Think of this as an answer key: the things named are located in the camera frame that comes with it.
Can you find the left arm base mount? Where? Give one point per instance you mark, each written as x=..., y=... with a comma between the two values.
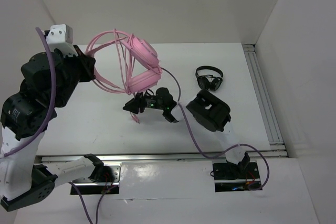
x=107, y=182

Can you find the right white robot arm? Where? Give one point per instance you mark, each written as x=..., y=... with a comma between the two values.
x=210, y=112

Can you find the aluminium rail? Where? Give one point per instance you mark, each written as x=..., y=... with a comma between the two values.
x=157, y=157
x=275, y=139

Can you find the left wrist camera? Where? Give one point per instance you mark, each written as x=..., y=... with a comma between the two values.
x=59, y=34

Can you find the pink headphones with cable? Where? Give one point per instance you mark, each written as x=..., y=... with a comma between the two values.
x=138, y=62

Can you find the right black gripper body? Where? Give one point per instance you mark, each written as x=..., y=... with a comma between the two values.
x=150, y=102

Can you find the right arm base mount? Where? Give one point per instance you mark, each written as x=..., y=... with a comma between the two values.
x=227, y=179

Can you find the far black headphones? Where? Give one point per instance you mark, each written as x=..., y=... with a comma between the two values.
x=209, y=81

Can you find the front aluminium rail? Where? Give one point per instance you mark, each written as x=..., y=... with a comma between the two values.
x=157, y=157

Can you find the right side aluminium rail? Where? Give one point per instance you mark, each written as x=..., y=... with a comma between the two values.
x=275, y=139

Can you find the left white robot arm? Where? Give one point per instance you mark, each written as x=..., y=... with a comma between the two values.
x=49, y=81

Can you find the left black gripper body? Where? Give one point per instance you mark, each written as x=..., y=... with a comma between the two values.
x=77, y=68

